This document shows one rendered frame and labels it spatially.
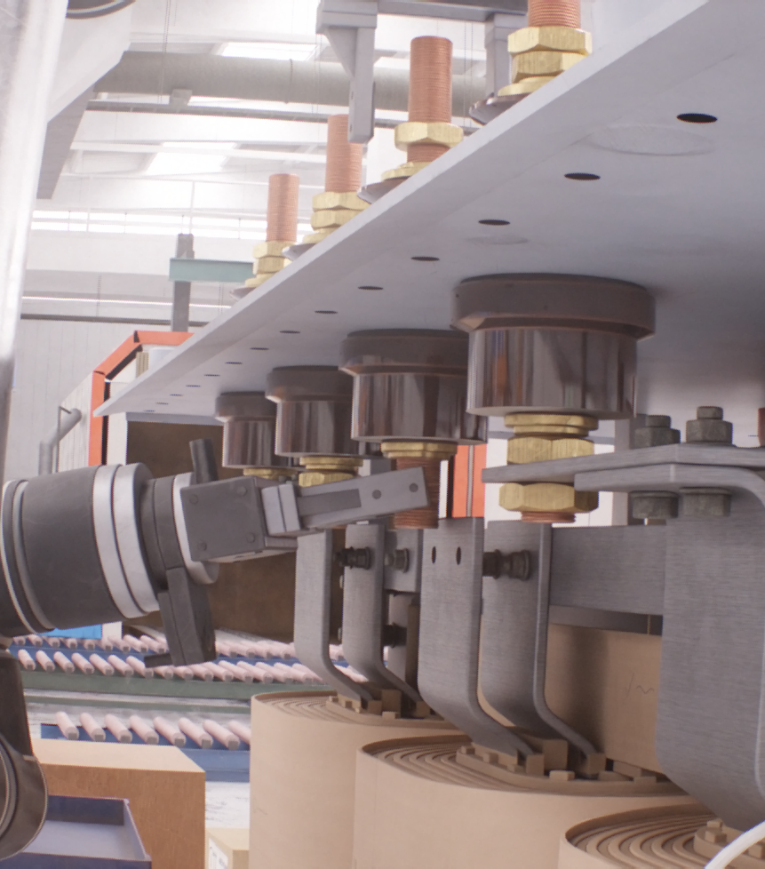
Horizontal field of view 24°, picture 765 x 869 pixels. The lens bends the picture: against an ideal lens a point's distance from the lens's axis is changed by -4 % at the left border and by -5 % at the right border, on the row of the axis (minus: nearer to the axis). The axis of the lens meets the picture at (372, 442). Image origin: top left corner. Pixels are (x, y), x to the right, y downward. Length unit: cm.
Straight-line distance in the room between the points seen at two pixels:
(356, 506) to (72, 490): 19
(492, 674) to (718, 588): 49
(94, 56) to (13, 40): 1081
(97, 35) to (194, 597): 1087
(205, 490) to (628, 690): 30
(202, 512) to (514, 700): 24
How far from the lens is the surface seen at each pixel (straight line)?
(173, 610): 124
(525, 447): 97
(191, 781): 241
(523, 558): 122
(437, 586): 126
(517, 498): 97
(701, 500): 78
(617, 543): 109
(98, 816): 218
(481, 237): 85
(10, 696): 128
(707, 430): 78
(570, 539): 117
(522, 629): 122
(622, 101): 57
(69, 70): 1198
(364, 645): 165
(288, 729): 158
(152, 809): 241
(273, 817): 163
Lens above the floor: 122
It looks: 3 degrees up
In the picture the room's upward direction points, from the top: 2 degrees clockwise
